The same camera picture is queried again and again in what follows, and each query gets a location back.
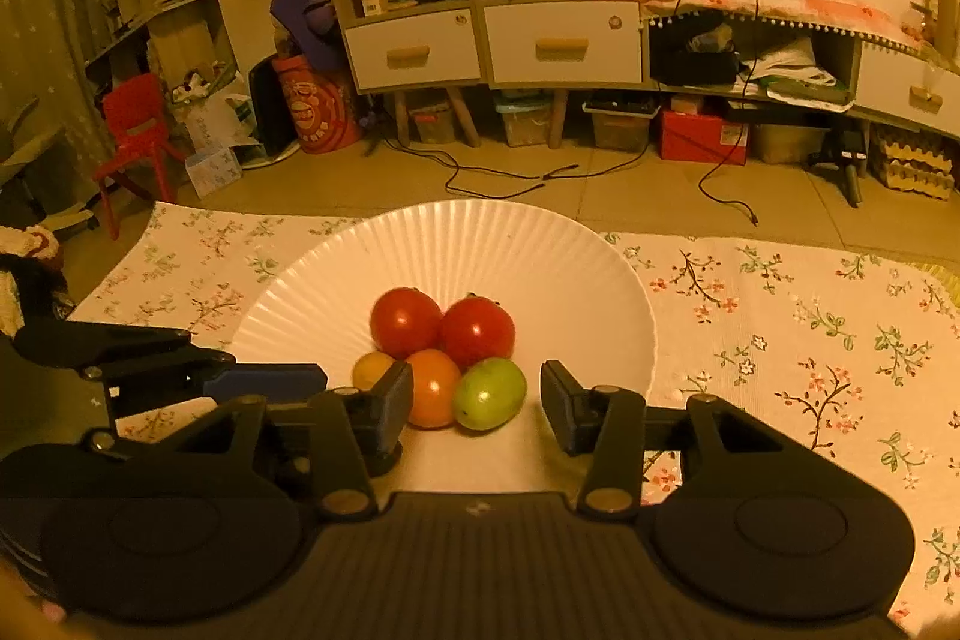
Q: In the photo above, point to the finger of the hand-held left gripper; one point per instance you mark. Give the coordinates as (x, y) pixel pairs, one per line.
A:
(270, 381)
(97, 344)

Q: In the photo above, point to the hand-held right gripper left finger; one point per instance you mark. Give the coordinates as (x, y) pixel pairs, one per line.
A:
(394, 407)

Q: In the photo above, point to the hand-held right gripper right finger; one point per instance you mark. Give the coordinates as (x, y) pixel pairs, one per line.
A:
(559, 407)

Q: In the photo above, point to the yellow tomato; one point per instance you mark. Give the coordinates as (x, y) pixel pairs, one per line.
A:
(371, 370)

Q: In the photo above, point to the small orange tangerine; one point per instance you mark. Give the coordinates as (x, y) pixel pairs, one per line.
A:
(435, 389)

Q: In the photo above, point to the green plum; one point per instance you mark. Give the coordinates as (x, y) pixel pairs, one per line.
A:
(489, 394)

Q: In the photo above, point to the large red tomato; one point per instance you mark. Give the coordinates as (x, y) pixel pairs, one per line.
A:
(405, 321)

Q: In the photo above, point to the red tomato with stem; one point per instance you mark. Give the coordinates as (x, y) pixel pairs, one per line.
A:
(476, 332)

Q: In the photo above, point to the white fluted plate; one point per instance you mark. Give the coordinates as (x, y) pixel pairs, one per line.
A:
(450, 250)

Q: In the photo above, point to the black and white fluffy cushion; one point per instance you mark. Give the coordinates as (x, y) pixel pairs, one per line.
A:
(26, 250)

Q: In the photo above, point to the grey office chair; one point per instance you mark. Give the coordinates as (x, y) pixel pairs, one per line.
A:
(30, 168)

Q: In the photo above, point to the small blue white box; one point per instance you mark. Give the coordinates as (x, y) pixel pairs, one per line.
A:
(214, 171)

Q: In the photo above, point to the red plastic chair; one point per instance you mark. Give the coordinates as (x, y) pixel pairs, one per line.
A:
(135, 115)

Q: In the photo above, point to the floral tablecloth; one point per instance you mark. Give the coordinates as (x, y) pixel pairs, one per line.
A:
(787, 347)

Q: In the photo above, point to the black flat panel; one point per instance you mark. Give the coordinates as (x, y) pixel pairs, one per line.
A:
(262, 108)

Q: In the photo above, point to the orange printed bag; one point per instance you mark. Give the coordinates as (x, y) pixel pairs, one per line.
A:
(315, 108)

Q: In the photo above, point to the small clear storage bin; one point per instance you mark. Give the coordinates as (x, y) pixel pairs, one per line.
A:
(433, 126)

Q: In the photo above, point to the clear bin blue lid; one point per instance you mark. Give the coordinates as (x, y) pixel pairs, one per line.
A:
(525, 123)

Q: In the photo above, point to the red box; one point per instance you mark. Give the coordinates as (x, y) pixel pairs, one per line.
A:
(701, 138)

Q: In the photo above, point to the patterned curtain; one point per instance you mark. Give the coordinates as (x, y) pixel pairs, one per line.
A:
(45, 10)

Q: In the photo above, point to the beige cardboard box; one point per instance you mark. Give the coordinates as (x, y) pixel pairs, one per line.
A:
(787, 144)

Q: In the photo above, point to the tall shelf cabinet white drawer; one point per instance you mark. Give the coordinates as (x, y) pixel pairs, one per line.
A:
(412, 55)

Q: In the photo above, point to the low cabinet white drawer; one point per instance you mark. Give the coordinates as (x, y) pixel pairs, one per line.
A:
(562, 48)

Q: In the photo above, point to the black bag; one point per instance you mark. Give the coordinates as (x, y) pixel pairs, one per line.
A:
(690, 63)

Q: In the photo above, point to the purple bag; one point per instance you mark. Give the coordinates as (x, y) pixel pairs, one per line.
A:
(300, 10)

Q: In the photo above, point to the black tripod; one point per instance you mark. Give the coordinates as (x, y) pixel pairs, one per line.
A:
(847, 149)

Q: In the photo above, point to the green and white bags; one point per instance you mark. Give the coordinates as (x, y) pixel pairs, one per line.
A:
(802, 85)

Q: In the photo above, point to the stack of egg cartons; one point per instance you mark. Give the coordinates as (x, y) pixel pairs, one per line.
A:
(911, 168)

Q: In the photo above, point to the pink floral cloth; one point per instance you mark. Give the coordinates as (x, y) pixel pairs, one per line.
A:
(787, 3)

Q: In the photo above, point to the long low cabinet white drawers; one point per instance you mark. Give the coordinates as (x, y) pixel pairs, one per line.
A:
(907, 85)

